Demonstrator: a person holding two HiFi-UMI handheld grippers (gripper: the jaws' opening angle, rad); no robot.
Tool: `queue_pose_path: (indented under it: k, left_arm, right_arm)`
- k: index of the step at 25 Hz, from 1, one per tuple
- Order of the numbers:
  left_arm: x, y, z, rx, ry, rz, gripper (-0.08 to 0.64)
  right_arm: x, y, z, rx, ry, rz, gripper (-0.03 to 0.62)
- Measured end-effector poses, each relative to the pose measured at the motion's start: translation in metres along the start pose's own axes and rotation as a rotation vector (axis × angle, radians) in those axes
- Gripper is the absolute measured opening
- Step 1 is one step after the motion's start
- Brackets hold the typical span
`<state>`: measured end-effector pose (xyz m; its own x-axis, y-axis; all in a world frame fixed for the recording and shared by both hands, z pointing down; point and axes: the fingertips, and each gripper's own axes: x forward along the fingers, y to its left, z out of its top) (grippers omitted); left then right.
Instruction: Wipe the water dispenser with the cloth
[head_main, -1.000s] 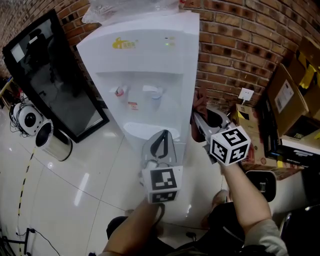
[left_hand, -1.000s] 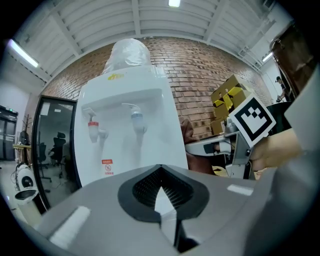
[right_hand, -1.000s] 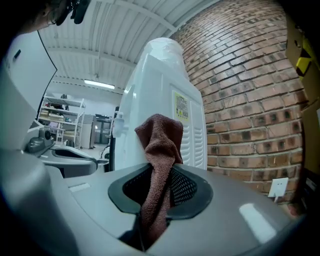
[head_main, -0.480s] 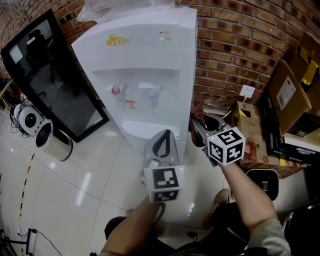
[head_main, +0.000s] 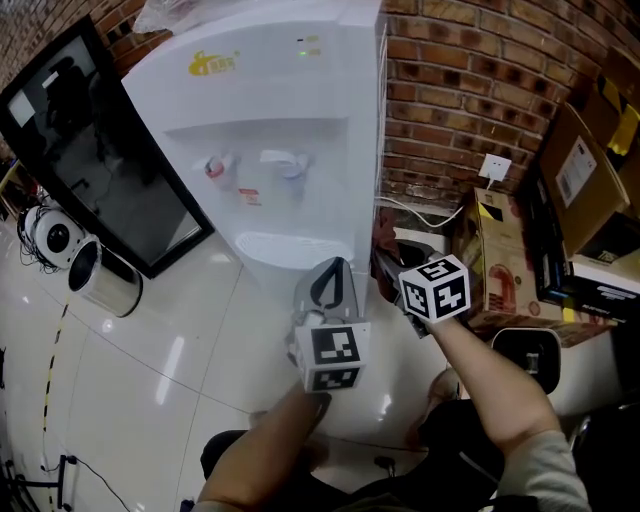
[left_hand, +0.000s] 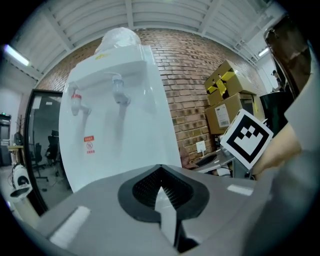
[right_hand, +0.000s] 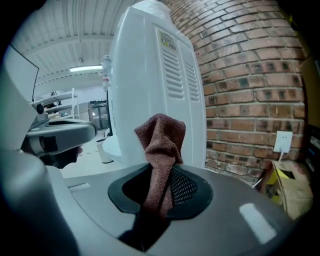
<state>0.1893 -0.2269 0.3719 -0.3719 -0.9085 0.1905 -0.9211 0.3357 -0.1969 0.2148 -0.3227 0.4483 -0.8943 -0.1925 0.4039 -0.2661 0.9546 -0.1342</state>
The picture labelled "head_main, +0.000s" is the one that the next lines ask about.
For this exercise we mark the black floor stand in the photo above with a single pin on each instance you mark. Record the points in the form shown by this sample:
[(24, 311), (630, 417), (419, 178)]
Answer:
[(62, 480)]

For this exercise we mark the brown wiping cloth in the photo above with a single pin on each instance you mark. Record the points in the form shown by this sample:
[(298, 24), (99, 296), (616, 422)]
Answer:
[(385, 225)]

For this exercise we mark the white water dispenser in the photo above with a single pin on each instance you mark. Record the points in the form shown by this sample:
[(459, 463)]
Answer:
[(250, 100)]

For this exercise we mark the black framed glass door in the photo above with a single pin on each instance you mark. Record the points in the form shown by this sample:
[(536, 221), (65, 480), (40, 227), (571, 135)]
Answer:
[(115, 200)]

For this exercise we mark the black printed carton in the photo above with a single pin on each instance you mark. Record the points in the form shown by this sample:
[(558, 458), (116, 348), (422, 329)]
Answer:
[(547, 250)]

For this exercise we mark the person's black shorts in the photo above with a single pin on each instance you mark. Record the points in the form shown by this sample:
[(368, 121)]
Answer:
[(450, 440)]

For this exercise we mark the person's right forearm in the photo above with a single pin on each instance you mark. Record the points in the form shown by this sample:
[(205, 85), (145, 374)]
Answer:
[(490, 390)]

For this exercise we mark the cardboard box with white label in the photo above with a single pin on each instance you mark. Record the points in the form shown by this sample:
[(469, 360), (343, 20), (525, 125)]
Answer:
[(575, 175)]

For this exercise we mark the plastic-wrapped water bottle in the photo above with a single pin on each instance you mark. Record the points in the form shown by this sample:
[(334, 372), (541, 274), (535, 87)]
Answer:
[(165, 15)]

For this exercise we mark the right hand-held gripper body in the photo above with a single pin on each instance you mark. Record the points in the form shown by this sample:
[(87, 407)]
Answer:
[(435, 295)]

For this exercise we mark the person's right shoe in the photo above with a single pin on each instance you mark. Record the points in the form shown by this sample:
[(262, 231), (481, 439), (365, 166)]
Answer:
[(445, 385)]

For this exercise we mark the white round device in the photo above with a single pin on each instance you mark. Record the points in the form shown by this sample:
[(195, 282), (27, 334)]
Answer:
[(62, 237)]

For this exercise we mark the black chair caster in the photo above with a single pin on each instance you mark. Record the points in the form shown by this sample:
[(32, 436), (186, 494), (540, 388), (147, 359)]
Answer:
[(386, 465)]

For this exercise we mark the steel trash can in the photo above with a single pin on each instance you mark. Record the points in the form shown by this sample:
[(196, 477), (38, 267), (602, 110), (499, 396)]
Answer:
[(110, 290)]

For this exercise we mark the person's grey shirt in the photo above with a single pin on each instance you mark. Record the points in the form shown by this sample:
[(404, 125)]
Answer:
[(545, 475)]

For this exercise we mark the person's left forearm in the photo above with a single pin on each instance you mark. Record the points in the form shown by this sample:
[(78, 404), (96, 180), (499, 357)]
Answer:
[(260, 450)]

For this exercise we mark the small white appliance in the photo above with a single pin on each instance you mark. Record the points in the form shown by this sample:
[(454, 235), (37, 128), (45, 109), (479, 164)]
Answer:
[(525, 350)]

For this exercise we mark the brown chair with metal frame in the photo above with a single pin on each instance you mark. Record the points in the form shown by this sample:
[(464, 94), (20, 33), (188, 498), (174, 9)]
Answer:
[(610, 450)]

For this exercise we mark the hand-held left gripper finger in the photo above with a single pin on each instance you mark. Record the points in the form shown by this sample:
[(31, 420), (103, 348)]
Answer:
[(304, 292), (350, 300)]

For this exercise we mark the low wooden table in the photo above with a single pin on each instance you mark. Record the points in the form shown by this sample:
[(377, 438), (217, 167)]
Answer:
[(7, 185)]

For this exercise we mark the white wall socket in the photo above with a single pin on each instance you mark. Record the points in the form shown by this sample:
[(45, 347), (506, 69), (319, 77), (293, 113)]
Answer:
[(495, 167)]

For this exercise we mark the black flat box white lid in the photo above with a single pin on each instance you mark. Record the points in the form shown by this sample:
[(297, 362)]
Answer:
[(600, 285)]

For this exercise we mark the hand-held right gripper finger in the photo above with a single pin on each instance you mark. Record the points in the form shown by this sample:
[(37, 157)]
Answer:
[(425, 252), (392, 275)]

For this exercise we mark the red printed carton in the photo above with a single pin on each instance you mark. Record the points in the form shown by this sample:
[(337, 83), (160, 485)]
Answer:
[(500, 260)]

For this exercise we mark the yellow black striped tape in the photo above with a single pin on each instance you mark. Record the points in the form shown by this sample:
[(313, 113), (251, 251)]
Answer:
[(50, 370)]

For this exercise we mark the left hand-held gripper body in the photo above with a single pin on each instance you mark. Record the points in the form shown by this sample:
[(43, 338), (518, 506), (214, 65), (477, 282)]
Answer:
[(335, 350)]

